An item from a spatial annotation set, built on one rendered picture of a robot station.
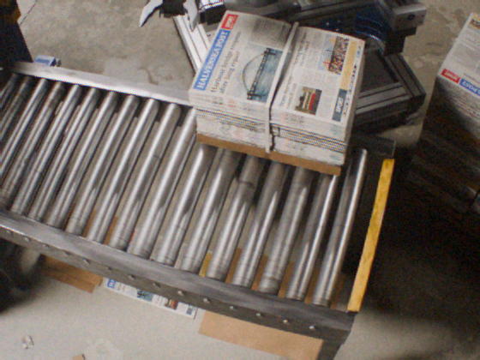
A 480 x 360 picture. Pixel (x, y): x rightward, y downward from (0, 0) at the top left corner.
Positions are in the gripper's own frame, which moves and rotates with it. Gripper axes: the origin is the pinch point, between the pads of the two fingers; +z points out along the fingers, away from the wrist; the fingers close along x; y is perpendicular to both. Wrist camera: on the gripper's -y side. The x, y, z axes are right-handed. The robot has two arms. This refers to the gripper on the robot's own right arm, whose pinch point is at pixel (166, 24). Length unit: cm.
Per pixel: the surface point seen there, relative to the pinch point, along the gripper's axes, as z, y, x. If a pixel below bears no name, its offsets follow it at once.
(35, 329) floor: 43, 131, 49
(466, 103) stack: -22, 35, -86
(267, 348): 36, 119, -41
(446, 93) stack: -25, 36, -80
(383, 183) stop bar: 11, 34, -57
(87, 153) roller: 7, 47, 21
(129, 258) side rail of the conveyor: 36, 44, 3
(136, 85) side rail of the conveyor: -16.1, 45.6, 11.4
